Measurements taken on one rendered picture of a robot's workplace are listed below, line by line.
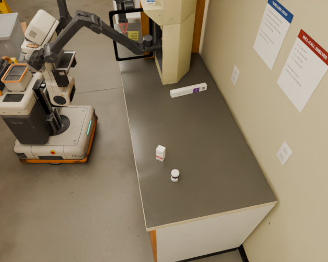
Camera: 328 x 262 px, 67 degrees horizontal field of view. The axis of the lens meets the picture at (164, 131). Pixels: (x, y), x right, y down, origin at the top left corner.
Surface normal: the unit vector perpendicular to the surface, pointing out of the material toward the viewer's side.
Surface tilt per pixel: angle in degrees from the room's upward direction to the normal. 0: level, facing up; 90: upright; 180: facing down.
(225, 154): 0
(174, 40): 90
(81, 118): 0
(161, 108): 0
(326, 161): 90
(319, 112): 90
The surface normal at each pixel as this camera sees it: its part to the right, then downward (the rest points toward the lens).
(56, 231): 0.01, -0.64
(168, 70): 0.21, 0.75
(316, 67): -0.98, 0.15
